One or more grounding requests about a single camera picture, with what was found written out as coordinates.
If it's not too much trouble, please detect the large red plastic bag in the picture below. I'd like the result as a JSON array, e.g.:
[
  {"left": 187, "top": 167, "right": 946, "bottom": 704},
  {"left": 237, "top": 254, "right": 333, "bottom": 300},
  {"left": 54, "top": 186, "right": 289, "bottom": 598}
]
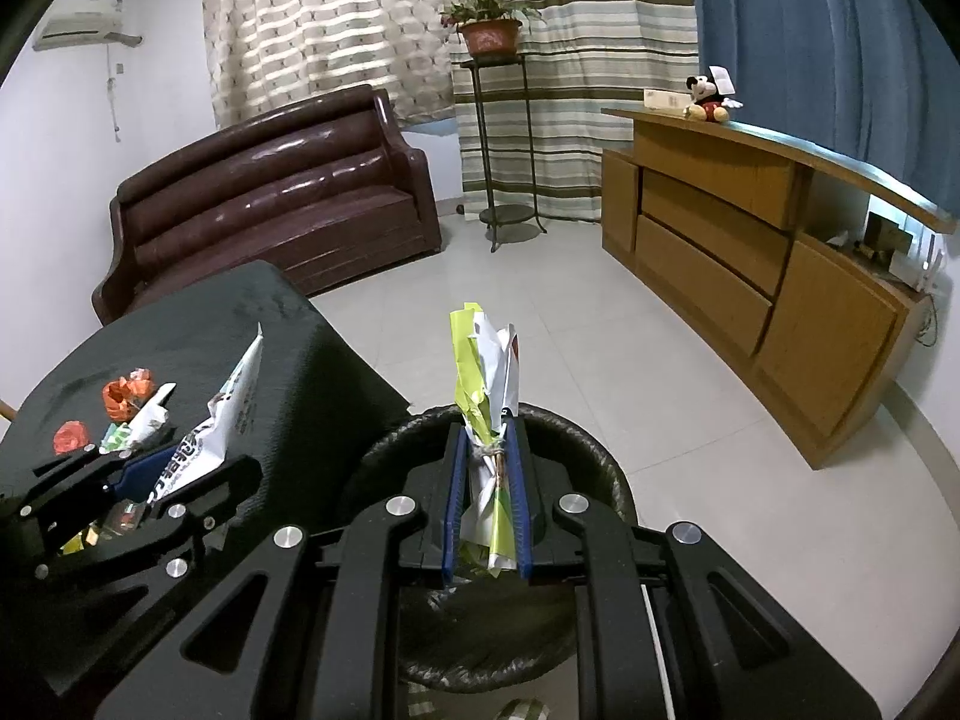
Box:
[{"left": 52, "top": 419, "right": 91, "bottom": 455}]

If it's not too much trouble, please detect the blue curtain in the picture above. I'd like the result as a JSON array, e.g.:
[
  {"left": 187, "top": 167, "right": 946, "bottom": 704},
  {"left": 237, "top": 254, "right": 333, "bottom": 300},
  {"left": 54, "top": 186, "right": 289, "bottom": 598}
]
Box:
[{"left": 695, "top": 0, "right": 958, "bottom": 213}]

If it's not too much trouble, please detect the yellow white paper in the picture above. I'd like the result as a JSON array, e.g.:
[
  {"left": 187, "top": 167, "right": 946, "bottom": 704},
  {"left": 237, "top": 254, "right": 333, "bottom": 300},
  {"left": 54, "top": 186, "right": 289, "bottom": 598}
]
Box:
[{"left": 449, "top": 302, "right": 519, "bottom": 577}]

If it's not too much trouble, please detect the white blue printed wrapper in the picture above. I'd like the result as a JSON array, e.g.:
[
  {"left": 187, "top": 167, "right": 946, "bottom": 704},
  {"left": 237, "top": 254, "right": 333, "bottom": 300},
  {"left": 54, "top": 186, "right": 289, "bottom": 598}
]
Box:
[{"left": 146, "top": 325, "right": 263, "bottom": 505}]

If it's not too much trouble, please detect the black woven trash basket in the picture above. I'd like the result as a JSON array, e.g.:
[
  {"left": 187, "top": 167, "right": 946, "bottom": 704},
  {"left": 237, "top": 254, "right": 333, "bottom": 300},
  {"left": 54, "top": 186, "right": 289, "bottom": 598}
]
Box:
[{"left": 398, "top": 403, "right": 638, "bottom": 694}]

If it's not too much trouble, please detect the wooden sideboard cabinet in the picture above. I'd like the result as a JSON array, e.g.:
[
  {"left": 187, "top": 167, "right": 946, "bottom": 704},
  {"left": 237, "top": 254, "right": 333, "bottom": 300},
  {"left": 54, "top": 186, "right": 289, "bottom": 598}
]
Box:
[{"left": 602, "top": 110, "right": 957, "bottom": 468}]

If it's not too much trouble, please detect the potted green plant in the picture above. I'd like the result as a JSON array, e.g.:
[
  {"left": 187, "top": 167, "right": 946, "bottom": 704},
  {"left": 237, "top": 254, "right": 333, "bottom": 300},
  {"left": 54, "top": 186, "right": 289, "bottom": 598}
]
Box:
[{"left": 441, "top": 0, "right": 544, "bottom": 62}]

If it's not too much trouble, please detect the dark green yellow tube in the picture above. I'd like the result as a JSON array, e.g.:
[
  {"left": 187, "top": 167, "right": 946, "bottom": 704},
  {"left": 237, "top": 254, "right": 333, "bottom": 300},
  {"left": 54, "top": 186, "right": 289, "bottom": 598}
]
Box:
[{"left": 60, "top": 499, "right": 146, "bottom": 556}]

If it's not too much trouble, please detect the white air conditioner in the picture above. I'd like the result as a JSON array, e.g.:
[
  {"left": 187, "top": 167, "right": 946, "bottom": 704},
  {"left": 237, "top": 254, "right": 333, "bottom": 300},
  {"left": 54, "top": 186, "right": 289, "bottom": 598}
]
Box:
[{"left": 32, "top": 0, "right": 143, "bottom": 52}]

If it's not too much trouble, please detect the mickey mouse plush toy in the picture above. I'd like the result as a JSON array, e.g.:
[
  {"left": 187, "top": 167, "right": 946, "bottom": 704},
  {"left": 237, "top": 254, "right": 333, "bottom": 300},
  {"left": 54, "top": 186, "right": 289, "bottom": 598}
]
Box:
[{"left": 685, "top": 65, "right": 742, "bottom": 124}]

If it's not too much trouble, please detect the dark brown leather sofa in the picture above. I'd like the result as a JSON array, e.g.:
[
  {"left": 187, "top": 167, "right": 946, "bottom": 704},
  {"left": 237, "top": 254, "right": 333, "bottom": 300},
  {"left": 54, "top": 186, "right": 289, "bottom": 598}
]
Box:
[{"left": 91, "top": 85, "right": 441, "bottom": 323}]

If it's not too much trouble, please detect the checkered slipper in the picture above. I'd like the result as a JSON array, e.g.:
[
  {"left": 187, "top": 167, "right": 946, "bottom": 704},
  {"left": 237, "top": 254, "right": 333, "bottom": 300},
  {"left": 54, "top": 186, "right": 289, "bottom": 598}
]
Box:
[{"left": 494, "top": 699, "right": 550, "bottom": 720}]

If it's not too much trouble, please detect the beige box on cabinet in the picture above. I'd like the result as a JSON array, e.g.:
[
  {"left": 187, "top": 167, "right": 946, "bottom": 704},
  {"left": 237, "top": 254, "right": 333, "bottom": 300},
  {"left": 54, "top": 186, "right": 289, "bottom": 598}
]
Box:
[{"left": 643, "top": 88, "right": 692, "bottom": 119}]

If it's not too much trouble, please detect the green white tissue packet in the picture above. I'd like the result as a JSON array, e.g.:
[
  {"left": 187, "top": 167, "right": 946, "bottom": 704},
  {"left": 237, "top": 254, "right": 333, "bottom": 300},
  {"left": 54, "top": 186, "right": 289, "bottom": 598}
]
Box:
[{"left": 99, "top": 382, "right": 176, "bottom": 454}]

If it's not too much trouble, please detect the black metal plant stand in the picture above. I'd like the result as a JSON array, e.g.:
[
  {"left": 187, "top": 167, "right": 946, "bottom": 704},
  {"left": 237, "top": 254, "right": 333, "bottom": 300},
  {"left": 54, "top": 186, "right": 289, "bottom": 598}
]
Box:
[{"left": 460, "top": 52, "right": 547, "bottom": 254}]

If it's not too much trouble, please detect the striped curtain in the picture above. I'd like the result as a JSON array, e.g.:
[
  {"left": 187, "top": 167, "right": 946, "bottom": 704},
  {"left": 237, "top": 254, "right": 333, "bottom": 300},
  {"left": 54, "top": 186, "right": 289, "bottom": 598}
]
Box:
[{"left": 444, "top": 0, "right": 701, "bottom": 221}]

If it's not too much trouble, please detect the dark grey tablecloth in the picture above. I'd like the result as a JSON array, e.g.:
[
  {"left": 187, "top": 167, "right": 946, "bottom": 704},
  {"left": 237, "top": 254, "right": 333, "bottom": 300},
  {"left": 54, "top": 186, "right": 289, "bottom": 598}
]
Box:
[{"left": 2, "top": 262, "right": 409, "bottom": 528}]

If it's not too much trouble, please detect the small orange plastic bag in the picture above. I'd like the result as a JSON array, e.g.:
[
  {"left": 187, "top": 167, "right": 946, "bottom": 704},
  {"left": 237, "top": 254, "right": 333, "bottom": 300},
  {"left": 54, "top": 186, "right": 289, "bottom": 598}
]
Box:
[{"left": 101, "top": 367, "right": 156, "bottom": 424}]

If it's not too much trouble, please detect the beige patterned curtain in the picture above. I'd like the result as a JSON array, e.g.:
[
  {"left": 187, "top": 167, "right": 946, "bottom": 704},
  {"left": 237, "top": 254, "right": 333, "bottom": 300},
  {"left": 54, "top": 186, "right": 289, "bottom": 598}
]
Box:
[{"left": 202, "top": 0, "right": 454, "bottom": 128}]

